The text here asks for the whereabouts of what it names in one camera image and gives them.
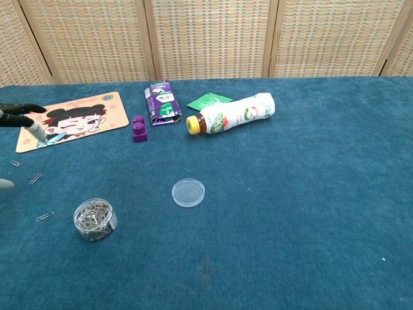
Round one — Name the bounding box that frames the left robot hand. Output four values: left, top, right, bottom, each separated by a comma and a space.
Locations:
0, 103, 48, 190

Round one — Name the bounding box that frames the pink cartoon mouse pad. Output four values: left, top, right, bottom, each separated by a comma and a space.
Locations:
15, 91, 130, 154

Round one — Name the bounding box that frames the clear round plastic lid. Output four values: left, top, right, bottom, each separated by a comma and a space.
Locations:
171, 178, 206, 208

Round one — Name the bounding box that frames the woven folding screen panel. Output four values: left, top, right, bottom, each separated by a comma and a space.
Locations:
18, 0, 157, 85
0, 0, 54, 88
268, 0, 413, 78
380, 12, 413, 78
143, 0, 279, 81

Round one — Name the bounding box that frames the purple toy block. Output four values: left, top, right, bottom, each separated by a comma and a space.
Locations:
132, 114, 149, 143

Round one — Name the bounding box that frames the clear jar of paperclips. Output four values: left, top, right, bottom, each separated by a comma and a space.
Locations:
72, 198, 118, 242

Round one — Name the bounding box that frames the purple milk carton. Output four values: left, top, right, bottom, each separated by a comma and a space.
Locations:
144, 81, 183, 128

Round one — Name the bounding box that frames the green sachet packet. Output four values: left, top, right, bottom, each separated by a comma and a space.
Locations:
186, 92, 234, 111

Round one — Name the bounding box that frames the yellow capped drink bottle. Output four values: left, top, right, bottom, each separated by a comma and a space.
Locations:
186, 92, 276, 136

